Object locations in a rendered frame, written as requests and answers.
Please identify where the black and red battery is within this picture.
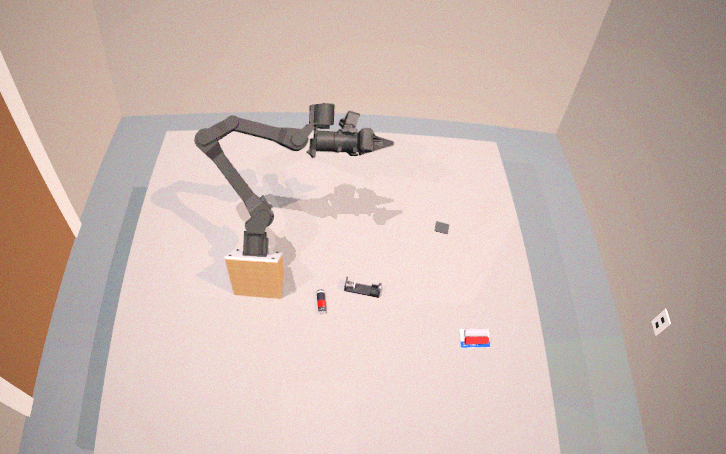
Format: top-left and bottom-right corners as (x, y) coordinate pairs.
(317, 289), (327, 314)

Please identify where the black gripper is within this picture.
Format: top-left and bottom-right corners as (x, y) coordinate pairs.
(333, 128), (394, 156)

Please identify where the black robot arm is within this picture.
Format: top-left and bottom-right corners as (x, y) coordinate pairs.
(194, 103), (360, 257)

